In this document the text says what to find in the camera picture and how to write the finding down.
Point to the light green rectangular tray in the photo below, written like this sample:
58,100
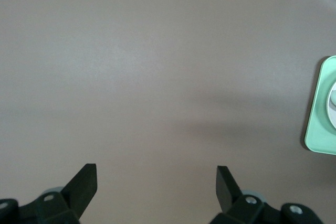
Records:
317,129

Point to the round beige plate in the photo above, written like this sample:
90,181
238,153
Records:
333,119

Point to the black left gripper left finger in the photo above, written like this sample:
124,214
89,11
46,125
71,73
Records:
82,187

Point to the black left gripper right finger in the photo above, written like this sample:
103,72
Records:
227,190

